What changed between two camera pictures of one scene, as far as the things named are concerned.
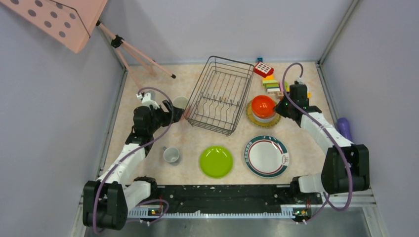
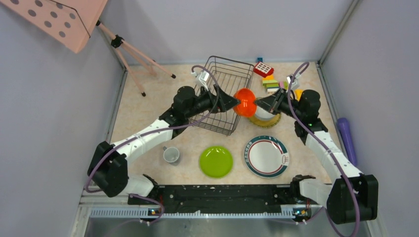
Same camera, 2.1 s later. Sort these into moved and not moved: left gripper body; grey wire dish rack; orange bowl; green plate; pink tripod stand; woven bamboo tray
Moved: left gripper body; orange bowl
Not moved: woven bamboo tray; grey wire dish rack; green plate; pink tripod stand
